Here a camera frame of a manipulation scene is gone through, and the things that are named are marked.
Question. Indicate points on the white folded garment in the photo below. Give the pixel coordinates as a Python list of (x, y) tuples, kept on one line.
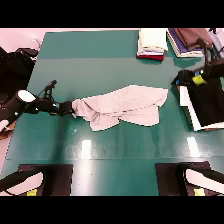
[(152, 40)]

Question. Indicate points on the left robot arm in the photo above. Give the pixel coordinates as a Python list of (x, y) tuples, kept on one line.
[(20, 103)]

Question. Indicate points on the black garment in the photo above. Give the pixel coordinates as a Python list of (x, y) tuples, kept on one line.
[(208, 101)]

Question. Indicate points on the pale pink T-shirt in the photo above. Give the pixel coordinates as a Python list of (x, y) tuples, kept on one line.
[(133, 101)]

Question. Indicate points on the brown folded garment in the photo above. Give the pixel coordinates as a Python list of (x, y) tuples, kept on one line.
[(191, 36)]

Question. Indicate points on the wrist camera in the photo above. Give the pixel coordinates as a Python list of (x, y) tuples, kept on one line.
[(50, 87), (202, 43)]

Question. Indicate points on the heap of black clothes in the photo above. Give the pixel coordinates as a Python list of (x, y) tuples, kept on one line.
[(15, 71)]

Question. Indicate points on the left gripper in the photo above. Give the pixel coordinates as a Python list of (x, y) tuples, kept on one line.
[(65, 108)]

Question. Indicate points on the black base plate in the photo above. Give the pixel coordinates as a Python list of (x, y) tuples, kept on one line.
[(166, 180), (58, 180)]

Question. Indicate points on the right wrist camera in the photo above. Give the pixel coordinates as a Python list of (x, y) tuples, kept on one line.
[(202, 43)]

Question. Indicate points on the red folded garment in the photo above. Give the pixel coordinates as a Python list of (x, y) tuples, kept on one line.
[(150, 57)]

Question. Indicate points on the purple folded garment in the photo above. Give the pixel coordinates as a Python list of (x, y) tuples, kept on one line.
[(180, 45)]

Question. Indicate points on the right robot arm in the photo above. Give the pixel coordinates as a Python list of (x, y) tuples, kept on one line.
[(213, 70)]

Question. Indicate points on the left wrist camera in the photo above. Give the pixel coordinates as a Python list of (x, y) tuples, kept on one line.
[(50, 87)]

